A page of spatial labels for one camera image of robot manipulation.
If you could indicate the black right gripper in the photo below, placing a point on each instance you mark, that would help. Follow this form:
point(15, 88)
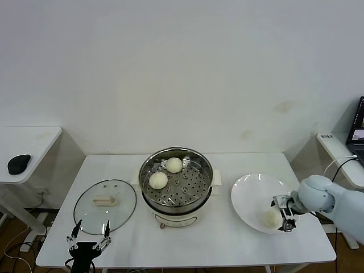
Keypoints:
point(290, 207)

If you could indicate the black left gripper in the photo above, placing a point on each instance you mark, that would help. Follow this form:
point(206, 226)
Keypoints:
point(85, 251)

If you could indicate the white steamed baozi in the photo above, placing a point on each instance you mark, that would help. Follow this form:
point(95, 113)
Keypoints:
point(158, 181)
point(174, 165)
point(270, 219)

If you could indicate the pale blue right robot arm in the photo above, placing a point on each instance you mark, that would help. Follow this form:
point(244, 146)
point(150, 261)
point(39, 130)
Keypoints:
point(315, 193)

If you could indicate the stainless steel steamer basket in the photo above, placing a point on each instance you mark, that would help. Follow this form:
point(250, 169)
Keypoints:
point(196, 193)

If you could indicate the white round plate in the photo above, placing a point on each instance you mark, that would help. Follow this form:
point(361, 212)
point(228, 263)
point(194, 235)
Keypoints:
point(250, 196)

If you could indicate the white power strip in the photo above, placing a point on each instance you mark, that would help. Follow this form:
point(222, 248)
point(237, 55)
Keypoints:
point(25, 247)

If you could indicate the cream electric cooker base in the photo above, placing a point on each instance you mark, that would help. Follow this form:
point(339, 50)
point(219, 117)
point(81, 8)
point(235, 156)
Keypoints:
point(176, 220)

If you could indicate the white side table with laptop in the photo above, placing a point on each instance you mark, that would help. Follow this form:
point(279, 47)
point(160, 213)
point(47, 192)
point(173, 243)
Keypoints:
point(339, 148)

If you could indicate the small printed label sticker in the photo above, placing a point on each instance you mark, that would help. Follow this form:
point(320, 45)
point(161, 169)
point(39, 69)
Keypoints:
point(326, 136)

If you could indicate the black computer mouse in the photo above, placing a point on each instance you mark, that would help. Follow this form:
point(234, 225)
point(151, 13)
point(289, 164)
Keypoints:
point(19, 164)

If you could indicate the white side table with mouse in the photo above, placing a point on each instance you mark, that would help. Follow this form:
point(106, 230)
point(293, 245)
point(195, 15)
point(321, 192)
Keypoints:
point(34, 142)

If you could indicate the black laptop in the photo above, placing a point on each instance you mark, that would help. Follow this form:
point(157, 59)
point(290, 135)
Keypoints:
point(358, 125)

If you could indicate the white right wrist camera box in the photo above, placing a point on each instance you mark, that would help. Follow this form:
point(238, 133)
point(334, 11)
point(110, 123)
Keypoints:
point(281, 202)

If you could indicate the white wall socket with plug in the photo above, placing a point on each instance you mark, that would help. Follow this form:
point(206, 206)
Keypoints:
point(42, 193)

